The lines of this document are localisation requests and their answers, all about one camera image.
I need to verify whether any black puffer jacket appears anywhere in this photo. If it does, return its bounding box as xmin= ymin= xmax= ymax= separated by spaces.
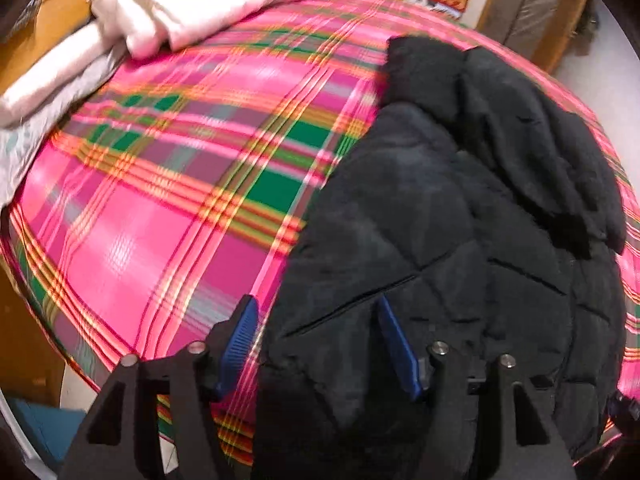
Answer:
xmin=252 ymin=36 xmax=626 ymax=479

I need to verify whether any pink plaid bed sheet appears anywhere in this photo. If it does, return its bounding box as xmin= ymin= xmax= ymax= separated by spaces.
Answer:
xmin=0 ymin=0 xmax=640 ymax=468

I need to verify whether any folded white blanket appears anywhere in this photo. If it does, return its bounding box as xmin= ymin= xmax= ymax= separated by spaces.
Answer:
xmin=1 ymin=21 xmax=127 ymax=207

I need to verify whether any wooden headboard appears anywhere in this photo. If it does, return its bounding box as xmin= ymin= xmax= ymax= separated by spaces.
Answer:
xmin=1 ymin=0 xmax=91 ymax=92

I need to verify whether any wooden door frame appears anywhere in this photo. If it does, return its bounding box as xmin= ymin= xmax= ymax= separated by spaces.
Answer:
xmin=476 ymin=0 xmax=588 ymax=73

